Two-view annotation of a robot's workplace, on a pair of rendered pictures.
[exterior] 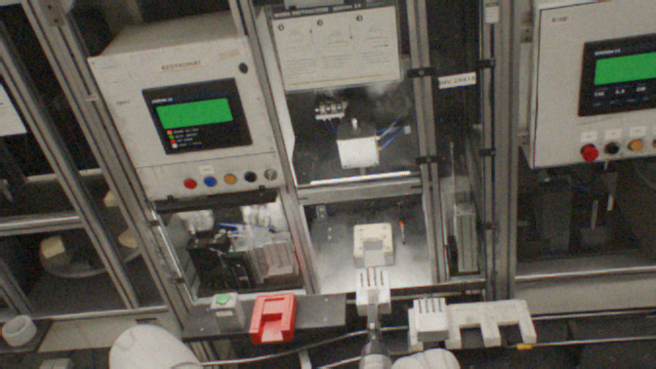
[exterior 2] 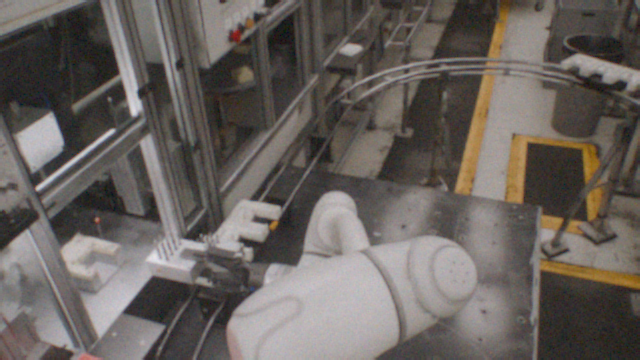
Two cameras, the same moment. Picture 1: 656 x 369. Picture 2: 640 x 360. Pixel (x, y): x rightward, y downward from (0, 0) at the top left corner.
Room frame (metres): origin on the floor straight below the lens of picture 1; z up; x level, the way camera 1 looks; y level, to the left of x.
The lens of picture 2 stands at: (0.67, 0.85, 1.98)
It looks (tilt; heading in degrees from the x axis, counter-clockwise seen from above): 35 degrees down; 282
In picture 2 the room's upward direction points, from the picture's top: 3 degrees counter-clockwise
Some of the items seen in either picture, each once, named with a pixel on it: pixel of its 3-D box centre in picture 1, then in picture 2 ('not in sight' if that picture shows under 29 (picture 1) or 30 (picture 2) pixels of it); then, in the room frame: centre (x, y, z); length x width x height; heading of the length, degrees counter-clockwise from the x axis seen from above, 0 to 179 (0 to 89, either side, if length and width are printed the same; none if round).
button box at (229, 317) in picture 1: (228, 309); not in sight; (1.36, 0.41, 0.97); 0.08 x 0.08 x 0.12; 81
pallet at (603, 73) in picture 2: not in sight; (602, 76); (-0.19, -1.73, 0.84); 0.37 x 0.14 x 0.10; 139
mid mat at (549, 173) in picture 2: not in sight; (554, 178); (-0.19, -2.06, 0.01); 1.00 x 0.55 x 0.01; 81
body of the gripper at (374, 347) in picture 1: (375, 348); (251, 275); (1.04, -0.03, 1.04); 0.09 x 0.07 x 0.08; 171
